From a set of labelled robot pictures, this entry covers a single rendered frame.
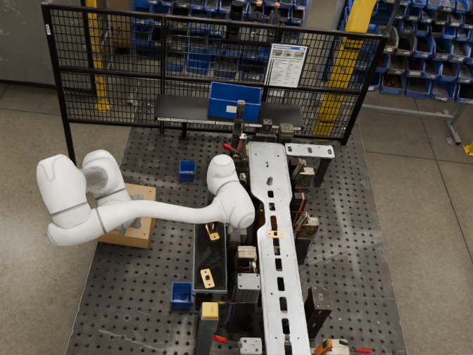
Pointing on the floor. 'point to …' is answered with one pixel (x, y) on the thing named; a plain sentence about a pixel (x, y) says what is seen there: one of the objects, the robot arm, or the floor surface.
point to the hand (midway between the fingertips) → (212, 226)
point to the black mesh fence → (198, 69)
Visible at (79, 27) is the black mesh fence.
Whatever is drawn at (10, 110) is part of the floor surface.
